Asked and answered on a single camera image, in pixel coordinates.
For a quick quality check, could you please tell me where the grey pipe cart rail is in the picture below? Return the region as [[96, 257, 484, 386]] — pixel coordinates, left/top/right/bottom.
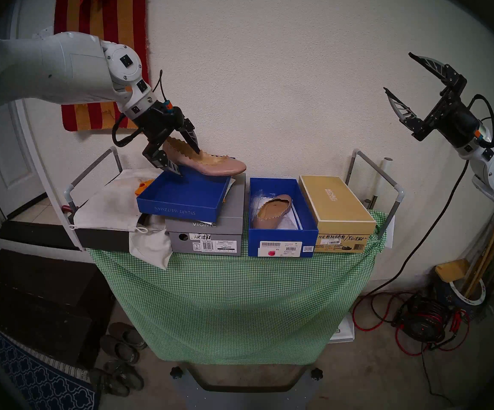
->
[[344, 148, 405, 239], [63, 146, 124, 217]]

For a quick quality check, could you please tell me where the dark wall power cable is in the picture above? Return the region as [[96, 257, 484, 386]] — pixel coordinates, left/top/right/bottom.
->
[[360, 159, 470, 296]]

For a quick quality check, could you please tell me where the tan cardboard piece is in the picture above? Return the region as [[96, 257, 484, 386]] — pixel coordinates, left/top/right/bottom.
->
[[435, 260, 470, 284]]

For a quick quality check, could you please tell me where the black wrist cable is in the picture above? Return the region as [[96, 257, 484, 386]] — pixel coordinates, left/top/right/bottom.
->
[[111, 70, 164, 148], [469, 94, 494, 149]]

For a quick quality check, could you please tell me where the grey cart base frame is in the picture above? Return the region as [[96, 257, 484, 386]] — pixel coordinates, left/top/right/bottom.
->
[[172, 362, 322, 410]]

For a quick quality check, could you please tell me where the blue bucket white rim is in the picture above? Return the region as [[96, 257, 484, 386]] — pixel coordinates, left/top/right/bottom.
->
[[433, 277, 487, 316]]

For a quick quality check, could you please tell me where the green checkered table cloth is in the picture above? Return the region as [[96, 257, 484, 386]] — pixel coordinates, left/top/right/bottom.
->
[[87, 211, 387, 366]]

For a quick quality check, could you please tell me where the red extension cord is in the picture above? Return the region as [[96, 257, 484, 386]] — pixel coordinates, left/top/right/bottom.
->
[[352, 292, 472, 357]]

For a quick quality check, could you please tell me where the white plastic tube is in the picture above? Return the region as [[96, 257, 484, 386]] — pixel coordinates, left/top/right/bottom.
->
[[369, 157, 393, 211]]

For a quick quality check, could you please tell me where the brown slipper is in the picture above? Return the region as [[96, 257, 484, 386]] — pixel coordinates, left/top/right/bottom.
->
[[108, 322, 147, 350], [100, 334, 140, 365]]

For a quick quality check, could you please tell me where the beige scalloped shoe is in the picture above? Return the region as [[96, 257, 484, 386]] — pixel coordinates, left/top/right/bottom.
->
[[251, 194, 294, 230], [162, 136, 247, 177]]

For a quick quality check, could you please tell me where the black shoe box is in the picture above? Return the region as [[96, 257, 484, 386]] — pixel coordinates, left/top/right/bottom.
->
[[73, 213, 166, 253]]

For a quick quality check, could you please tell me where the dark wooden chest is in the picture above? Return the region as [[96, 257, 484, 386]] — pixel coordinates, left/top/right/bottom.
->
[[0, 249, 115, 369]]

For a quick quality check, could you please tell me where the burlap american flag banner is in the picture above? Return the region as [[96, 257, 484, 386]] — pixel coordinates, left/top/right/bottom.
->
[[54, 0, 156, 132]]

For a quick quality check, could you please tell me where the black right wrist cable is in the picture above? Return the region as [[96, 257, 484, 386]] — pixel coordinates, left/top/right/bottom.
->
[[469, 94, 494, 149]]

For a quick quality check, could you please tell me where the blue open shoe box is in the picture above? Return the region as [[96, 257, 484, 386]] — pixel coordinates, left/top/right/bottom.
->
[[248, 177, 319, 258]]

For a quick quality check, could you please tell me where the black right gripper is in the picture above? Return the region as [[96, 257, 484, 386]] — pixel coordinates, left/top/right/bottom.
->
[[383, 52, 483, 148]]

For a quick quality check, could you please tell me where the blue shoe box lid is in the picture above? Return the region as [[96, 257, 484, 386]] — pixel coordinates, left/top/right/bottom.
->
[[136, 164, 235, 224]]

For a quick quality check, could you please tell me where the tan closed shoe box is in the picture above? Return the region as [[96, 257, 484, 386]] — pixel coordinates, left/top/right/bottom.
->
[[298, 175, 378, 254]]

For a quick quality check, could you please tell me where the white paper sheet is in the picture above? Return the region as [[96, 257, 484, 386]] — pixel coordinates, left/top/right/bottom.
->
[[221, 176, 237, 202]]

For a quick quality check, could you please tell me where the wooden sticks bundle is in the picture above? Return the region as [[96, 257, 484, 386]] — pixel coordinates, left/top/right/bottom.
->
[[463, 211, 494, 296]]

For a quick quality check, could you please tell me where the black cord reel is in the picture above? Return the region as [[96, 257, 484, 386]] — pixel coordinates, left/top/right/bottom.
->
[[394, 296, 455, 343]]

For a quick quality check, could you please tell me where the white flat box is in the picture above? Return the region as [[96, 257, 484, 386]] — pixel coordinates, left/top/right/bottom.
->
[[328, 313, 355, 343]]

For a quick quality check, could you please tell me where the dark strap sandal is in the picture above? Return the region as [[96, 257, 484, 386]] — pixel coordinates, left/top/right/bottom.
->
[[88, 368, 130, 398], [103, 360, 145, 391]]

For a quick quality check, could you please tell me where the black door step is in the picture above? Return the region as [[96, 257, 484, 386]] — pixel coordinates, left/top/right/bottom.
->
[[0, 220, 81, 251]]

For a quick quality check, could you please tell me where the white cloth dust bag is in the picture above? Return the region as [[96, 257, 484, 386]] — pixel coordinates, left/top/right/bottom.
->
[[70, 168, 174, 271]]

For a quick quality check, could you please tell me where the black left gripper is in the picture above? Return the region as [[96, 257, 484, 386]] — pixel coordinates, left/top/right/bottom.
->
[[136, 101, 201, 176]]

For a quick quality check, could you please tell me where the blue patterned rug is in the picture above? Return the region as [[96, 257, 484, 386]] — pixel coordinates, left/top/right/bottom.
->
[[0, 324, 100, 410]]

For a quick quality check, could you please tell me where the grey closed shoe box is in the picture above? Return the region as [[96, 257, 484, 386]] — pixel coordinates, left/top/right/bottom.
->
[[164, 173, 246, 257]]

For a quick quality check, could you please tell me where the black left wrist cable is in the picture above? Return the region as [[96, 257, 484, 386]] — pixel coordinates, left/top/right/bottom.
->
[[111, 70, 164, 148]]

